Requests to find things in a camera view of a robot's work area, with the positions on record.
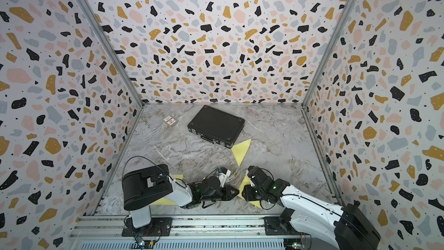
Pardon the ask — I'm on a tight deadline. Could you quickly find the aluminium corner post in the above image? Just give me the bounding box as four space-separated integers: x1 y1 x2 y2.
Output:
75 0 143 108
302 0 357 109

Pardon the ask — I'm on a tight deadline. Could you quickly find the black hard carrying case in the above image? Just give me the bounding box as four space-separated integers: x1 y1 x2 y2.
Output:
187 105 245 149

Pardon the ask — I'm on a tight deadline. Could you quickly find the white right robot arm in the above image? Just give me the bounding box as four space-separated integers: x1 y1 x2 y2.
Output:
242 166 380 250

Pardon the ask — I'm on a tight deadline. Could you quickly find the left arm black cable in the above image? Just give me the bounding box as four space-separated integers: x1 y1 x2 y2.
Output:
121 155 167 181

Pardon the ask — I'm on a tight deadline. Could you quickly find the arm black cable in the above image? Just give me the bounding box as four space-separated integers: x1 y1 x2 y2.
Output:
121 155 167 181
282 192 368 244

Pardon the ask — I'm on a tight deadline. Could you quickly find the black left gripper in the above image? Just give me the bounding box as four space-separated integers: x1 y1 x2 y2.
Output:
200 187 239 204

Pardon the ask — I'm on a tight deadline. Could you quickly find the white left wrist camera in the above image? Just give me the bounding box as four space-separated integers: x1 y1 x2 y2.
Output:
217 167 231 188

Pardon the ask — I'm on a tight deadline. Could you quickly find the aluminium corner post right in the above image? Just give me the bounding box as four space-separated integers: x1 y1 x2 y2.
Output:
302 0 357 109

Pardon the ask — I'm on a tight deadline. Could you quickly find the aluminium corner post left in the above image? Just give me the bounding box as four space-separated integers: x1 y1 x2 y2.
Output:
75 0 143 108

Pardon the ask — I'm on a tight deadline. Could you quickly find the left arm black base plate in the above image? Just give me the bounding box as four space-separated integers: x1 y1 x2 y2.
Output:
121 217 173 237

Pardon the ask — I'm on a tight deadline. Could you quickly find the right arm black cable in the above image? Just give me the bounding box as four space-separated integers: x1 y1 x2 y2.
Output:
282 192 368 244

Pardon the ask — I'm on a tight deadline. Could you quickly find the playing card box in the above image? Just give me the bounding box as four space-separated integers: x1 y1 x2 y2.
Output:
163 115 177 126

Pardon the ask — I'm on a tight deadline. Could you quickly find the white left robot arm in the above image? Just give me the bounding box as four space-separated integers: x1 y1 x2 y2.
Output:
121 164 239 229

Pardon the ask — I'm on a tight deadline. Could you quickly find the aluminium mounting rail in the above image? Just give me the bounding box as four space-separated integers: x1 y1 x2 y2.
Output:
67 214 348 250

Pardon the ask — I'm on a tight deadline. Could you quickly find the yellow square paper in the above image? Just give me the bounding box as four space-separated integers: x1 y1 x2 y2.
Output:
231 139 252 167
152 175 183 206
238 175 261 209

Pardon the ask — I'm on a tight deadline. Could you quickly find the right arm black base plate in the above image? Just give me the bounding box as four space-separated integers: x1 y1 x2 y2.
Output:
264 216 300 236

